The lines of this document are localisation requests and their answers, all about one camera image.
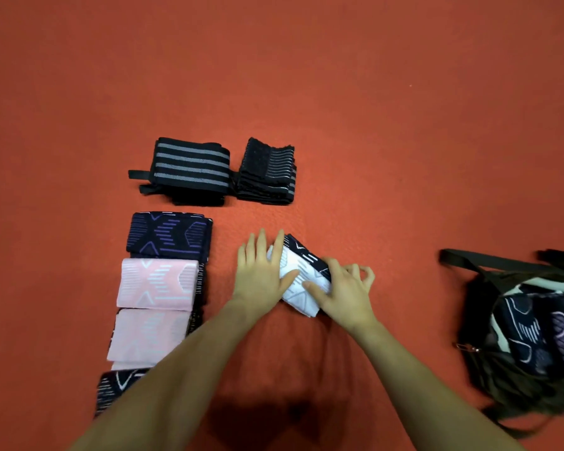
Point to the person's right forearm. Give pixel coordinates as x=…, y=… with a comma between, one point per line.
x=432, y=390

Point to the person's right hand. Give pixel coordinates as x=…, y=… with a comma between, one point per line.
x=348, y=300

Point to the single navy blue-lined sock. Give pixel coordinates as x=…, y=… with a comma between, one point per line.
x=169, y=235

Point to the person's left forearm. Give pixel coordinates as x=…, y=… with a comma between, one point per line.
x=160, y=390

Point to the single black white-patterned sock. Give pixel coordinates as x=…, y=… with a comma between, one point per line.
x=195, y=319
x=202, y=282
x=515, y=329

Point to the person's left hand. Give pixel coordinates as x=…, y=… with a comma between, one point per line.
x=259, y=282

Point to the single pale blue-white sock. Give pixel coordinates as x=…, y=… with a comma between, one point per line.
x=306, y=277

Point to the single black grey-striped sock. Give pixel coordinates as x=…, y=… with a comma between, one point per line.
x=303, y=247

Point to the single pale pink sock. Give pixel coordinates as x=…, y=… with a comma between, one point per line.
x=158, y=283
x=148, y=335

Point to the single black white-lined sock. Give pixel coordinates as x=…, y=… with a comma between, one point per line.
x=118, y=385

